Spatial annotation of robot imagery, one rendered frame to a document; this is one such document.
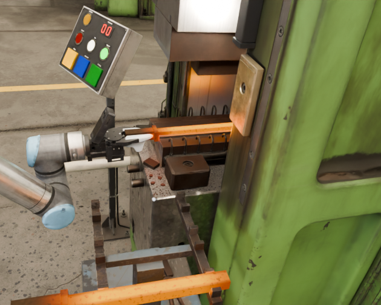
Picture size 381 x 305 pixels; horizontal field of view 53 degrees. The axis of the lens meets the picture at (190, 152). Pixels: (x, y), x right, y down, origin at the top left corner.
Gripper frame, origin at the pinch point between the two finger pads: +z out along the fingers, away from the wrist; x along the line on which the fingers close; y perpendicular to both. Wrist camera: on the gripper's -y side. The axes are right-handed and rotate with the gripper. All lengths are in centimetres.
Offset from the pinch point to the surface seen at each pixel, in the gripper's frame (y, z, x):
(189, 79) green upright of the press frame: -8.6, 18.8, -18.6
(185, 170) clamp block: 2.4, 7.3, 18.7
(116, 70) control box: -4.4, -4.6, -40.1
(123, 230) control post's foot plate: 99, -5, -53
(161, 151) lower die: 3.3, 2.9, 6.5
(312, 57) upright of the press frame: -43, 20, 47
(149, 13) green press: 96, 95, -466
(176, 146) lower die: 1.2, 7.4, 7.4
